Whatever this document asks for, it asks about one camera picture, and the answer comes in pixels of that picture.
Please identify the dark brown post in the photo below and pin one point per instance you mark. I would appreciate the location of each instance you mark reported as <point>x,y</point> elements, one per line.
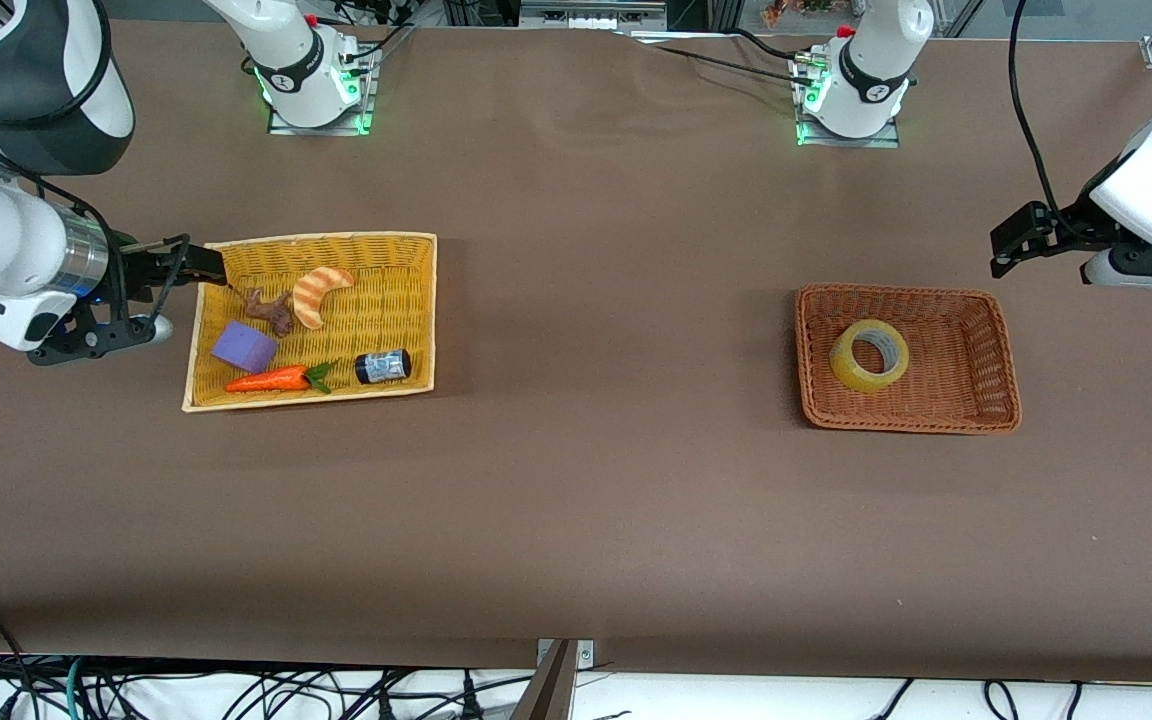
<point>546,695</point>

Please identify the striped toy croissant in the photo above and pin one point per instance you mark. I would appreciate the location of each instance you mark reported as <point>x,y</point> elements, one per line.
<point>311,300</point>

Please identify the clear yellowish tape roll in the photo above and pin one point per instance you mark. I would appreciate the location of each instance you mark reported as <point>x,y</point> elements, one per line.
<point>841,370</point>

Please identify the black power plug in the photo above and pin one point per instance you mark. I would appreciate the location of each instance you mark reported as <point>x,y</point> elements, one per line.
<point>383,703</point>
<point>470,703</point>

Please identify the grey equipment box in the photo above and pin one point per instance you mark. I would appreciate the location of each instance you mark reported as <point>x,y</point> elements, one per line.
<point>591,15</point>

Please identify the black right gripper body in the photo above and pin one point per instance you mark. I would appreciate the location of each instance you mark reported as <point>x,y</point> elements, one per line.
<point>139,270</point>

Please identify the small black can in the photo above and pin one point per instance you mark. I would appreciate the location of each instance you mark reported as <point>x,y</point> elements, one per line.
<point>383,367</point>

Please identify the colourful background objects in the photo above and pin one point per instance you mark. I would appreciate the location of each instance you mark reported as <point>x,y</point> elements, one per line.
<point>796,8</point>

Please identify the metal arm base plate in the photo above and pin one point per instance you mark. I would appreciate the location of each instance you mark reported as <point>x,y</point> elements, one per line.
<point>321,131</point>
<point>851,143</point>

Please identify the metal table edge bracket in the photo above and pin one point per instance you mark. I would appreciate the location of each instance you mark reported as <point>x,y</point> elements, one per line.
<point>586,655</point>

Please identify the yellow wicker basket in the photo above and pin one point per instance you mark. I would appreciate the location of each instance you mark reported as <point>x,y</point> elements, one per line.
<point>396,300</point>

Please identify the brown wicker basket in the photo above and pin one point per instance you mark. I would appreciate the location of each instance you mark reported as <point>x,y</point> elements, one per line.
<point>966,390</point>

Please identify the brown toy root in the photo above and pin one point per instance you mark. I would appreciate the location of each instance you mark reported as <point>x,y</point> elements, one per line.
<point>276,315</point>

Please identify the purple foam block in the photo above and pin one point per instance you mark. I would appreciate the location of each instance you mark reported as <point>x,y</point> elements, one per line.
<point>244,347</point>

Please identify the orange toy carrot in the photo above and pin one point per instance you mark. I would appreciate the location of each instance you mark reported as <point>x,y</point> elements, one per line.
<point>266,380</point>

